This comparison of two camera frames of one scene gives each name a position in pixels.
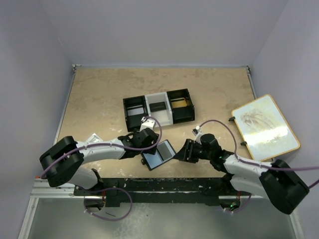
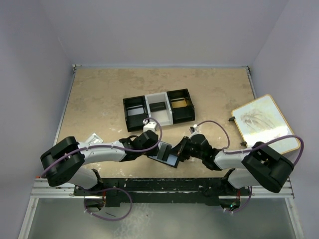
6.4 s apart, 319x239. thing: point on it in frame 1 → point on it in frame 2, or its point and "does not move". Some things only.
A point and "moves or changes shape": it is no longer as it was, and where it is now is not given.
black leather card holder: (164, 152) moves or changes shape
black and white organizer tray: (170, 107) does not move
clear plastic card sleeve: (93, 138) does not move
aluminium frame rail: (40, 189) does not move
